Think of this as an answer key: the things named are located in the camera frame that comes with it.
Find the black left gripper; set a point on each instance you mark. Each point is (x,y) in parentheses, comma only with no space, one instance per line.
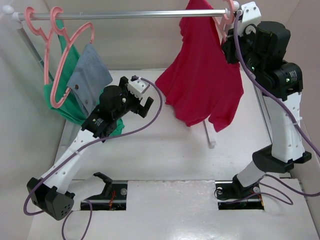
(139,109)

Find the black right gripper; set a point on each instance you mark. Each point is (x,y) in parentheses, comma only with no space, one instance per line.
(228,46)

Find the red t shirt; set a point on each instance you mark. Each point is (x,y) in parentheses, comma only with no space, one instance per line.
(200,84)

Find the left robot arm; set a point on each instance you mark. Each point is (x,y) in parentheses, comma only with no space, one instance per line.
(50,192)

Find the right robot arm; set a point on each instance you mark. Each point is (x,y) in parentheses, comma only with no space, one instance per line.
(283,98)

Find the green t shirt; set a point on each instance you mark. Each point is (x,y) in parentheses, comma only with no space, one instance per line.
(58,96)

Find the blue denim garment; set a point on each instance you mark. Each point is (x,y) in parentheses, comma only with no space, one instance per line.
(88,79)

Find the metal clothes rack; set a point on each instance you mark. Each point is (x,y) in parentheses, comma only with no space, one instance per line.
(86,33)

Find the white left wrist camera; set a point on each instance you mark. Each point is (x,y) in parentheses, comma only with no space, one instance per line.
(137,87)

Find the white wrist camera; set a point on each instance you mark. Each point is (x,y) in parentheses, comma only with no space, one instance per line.
(137,87)
(250,15)

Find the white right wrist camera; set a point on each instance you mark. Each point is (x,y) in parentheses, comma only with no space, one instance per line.
(250,15)

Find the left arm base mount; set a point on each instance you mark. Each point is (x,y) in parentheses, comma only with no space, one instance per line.
(113,196)

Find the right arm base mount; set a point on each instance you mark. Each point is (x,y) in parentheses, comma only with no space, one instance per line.
(229,199)

